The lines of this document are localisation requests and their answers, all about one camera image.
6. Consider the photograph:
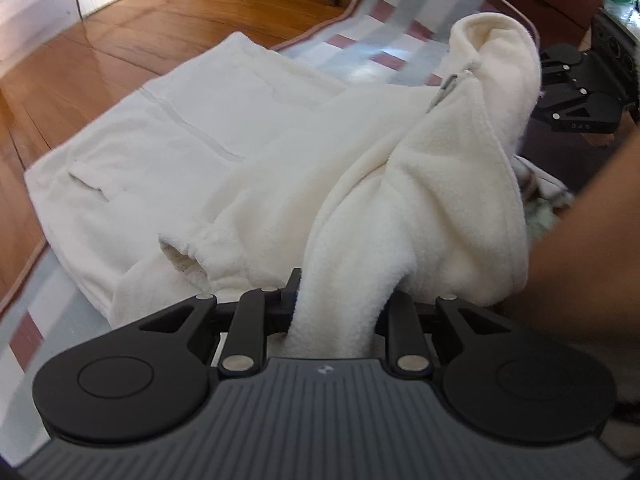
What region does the checkered mat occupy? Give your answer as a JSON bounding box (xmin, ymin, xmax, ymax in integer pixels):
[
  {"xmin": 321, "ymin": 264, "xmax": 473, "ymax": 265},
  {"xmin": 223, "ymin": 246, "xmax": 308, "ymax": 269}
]
[{"xmin": 0, "ymin": 0, "xmax": 546, "ymax": 376}]

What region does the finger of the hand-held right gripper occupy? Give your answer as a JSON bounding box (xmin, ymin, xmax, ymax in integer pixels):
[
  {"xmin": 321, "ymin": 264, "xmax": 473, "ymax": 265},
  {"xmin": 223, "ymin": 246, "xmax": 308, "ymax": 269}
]
[
  {"xmin": 539, "ymin": 44, "xmax": 596, "ymax": 81},
  {"xmin": 532, "ymin": 77, "xmax": 593, "ymax": 123}
]

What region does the white fleece jacket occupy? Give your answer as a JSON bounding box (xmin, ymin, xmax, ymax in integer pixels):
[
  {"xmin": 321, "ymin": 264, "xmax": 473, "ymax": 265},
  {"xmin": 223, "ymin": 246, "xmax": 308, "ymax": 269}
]
[{"xmin": 24, "ymin": 10, "xmax": 543, "ymax": 358}]

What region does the dark brown garment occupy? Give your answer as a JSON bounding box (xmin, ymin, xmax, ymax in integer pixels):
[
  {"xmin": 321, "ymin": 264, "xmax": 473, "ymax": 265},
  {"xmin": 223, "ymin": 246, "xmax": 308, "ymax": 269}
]
[{"xmin": 517, "ymin": 117, "xmax": 626, "ymax": 196}]

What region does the striped light cloth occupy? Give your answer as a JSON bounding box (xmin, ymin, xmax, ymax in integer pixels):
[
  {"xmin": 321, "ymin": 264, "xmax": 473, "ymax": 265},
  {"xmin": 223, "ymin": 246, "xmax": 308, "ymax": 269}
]
[{"xmin": 512, "ymin": 155, "xmax": 576, "ymax": 233}]

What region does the person's right forearm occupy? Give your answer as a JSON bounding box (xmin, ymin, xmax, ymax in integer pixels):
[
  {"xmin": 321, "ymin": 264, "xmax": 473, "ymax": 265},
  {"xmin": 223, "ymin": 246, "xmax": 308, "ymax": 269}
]
[{"xmin": 500, "ymin": 127, "xmax": 640, "ymax": 411}]

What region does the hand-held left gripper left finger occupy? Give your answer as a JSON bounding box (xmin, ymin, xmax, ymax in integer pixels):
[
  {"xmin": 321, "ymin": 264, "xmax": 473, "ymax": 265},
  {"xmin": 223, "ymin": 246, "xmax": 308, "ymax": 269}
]
[{"xmin": 139, "ymin": 267, "xmax": 304, "ymax": 378}]

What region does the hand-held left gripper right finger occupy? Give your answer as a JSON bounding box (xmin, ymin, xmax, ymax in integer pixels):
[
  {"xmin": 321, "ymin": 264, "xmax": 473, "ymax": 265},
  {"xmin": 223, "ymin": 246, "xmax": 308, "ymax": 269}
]
[{"xmin": 375, "ymin": 290, "xmax": 507, "ymax": 378}]

